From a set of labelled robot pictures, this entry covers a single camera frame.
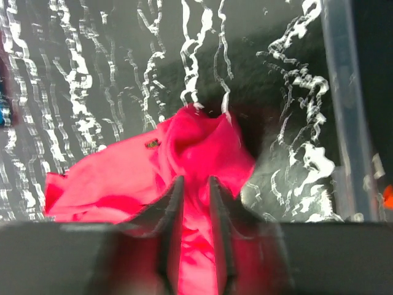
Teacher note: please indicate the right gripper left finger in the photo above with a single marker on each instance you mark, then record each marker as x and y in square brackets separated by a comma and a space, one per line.
[154, 242]

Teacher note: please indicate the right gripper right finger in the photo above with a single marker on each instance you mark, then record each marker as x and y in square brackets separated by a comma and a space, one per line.
[238, 247]

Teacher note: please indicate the red t-shirt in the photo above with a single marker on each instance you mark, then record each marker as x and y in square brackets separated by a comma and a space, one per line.
[117, 183]

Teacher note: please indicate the orange t-shirt in bin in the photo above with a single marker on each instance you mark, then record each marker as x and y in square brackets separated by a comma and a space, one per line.
[388, 197]

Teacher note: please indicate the black marbled table mat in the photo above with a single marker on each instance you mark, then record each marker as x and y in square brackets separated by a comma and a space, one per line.
[84, 74]

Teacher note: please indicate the clear plastic bin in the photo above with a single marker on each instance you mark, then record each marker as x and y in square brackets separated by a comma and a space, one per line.
[358, 46]

